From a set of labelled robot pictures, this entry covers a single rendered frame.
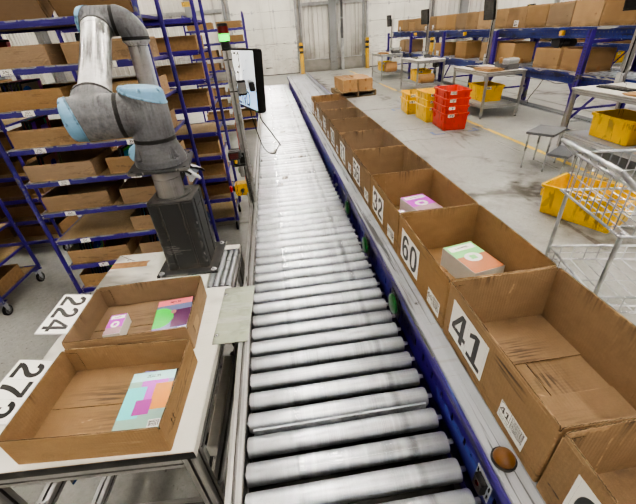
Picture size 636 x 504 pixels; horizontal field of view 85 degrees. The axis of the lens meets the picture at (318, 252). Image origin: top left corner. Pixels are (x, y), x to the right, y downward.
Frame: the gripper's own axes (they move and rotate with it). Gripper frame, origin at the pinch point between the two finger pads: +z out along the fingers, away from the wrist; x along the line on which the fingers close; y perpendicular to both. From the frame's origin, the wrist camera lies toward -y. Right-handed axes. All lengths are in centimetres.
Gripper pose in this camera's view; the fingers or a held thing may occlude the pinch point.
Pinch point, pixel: (202, 173)
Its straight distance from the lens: 216.5
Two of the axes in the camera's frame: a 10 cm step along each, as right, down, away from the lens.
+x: 1.0, 5.8, -8.1
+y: -4.4, 7.5, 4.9
